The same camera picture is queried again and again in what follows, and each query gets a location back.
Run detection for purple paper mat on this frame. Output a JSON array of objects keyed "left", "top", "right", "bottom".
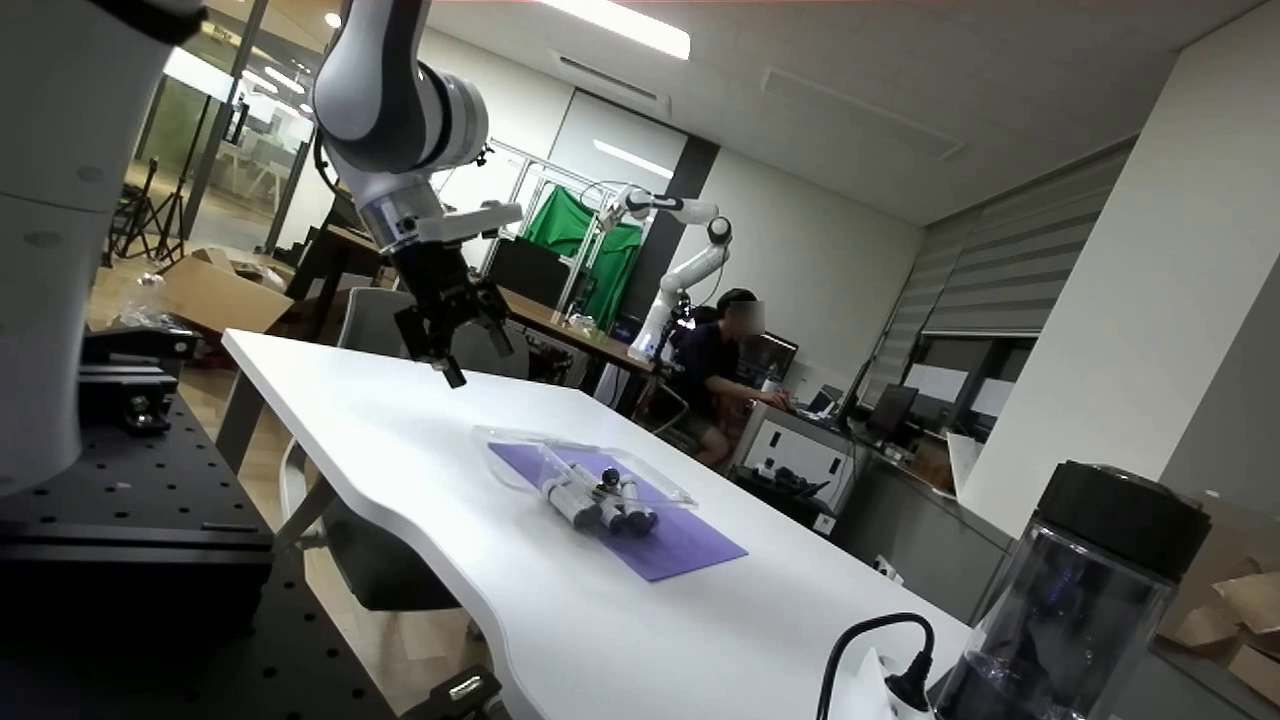
[{"left": 484, "top": 435, "right": 754, "bottom": 588}]

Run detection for grey power strip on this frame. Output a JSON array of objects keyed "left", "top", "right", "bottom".
[{"left": 421, "top": 663, "right": 509, "bottom": 720}]

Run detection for clear jar with black lid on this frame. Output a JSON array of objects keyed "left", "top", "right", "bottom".
[{"left": 929, "top": 454, "right": 1215, "bottom": 720}]

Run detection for black perforated breadboard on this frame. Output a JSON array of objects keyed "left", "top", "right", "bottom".
[{"left": 0, "top": 383, "right": 403, "bottom": 720}]

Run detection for brown wooden desk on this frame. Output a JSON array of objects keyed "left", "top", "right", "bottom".
[{"left": 493, "top": 281, "right": 660, "bottom": 380}]

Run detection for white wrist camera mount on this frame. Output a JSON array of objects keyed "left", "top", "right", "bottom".
[{"left": 421, "top": 197, "right": 527, "bottom": 251}]

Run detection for grey window blinds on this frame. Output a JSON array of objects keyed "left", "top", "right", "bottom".
[{"left": 917, "top": 138, "right": 1139, "bottom": 343}]

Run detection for brown cardboard box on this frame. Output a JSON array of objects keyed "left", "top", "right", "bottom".
[{"left": 139, "top": 251, "right": 300, "bottom": 341}]

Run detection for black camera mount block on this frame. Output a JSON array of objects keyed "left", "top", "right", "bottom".
[{"left": 75, "top": 318, "right": 209, "bottom": 430}]

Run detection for black tripod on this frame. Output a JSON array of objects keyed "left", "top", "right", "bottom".
[{"left": 100, "top": 156, "right": 209, "bottom": 270}]

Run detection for grey chair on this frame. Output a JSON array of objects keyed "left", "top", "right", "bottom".
[{"left": 332, "top": 284, "right": 464, "bottom": 369}]

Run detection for ceiling light panel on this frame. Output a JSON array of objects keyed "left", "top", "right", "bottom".
[{"left": 536, "top": 0, "right": 695, "bottom": 65}]

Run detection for seated person in dark shirt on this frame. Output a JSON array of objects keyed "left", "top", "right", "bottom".
[{"left": 660, "top": 284, "right": 794, "bottom": 468}]

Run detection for crumpled brown cardboard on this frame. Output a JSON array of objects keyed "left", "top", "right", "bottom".
[{"left": 1156, "top": 562, "right": 1280, "bottom": 710}]

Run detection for black power cable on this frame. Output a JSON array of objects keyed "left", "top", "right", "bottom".
[{"left": 811, "top": 606, "right": 945, "bottom": 720}]

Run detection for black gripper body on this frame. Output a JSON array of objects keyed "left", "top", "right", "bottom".
[{"left": 392, "top": 234, "right": 514, "bottom": 336}]

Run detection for green cloth backdrop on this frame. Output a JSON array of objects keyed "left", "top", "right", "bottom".
[{"left": 522, "top": 180, "right": 648, "bottom": 333}]

